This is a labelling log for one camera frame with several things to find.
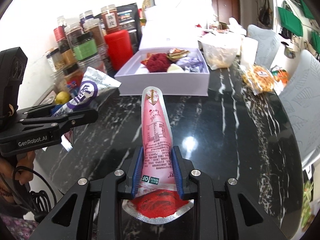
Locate yellow green apple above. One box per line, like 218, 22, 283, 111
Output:
55, 91, 71, 105

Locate green tote bag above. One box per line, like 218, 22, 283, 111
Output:
278, 1, 303, 39

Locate person left hand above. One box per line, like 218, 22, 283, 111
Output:
0, 151, 36, 201

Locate dark label spice jar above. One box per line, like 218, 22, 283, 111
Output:
83, 18, 105, 47

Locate dark red fluffy scrunchie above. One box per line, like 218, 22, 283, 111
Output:
140, 53, 172, 73

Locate silver purple snack bag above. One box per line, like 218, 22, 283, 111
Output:
53, 67, 121, 116

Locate lavender gift box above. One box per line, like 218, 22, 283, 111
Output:
115, 5, 210, 96

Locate green label jar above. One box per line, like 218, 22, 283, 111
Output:
71, 31, 98, 61

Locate clear plastic bag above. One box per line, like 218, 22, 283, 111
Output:
201, 32, 244, 70

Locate packaged waffles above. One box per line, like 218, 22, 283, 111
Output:
240, 64, 275, 95

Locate grey chair near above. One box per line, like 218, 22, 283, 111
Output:
279, 50, 320, 169

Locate brown red snack packet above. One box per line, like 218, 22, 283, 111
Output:
167, 48, 190, 62

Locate red plastic canister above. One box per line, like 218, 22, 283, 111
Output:
104, 30, 133, 71

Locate cream spout pouch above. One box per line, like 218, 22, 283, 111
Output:
167, 63, 184, 73

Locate grey chair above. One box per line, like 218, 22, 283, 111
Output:
279, 50, 320, 169
247, 24, 281, 70

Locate white refrigerator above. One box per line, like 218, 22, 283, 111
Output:
154, 0, 217, 28

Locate grey chair far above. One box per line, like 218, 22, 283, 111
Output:
247, 24, 281, 70

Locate red label tall jar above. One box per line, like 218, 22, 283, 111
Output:
54, 16, 76, 66

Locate pink silver foil pouch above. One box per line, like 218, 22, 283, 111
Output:
123, 86, 194, 225

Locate brown jar chinese label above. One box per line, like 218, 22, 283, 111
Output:
101, 4, 120, 34

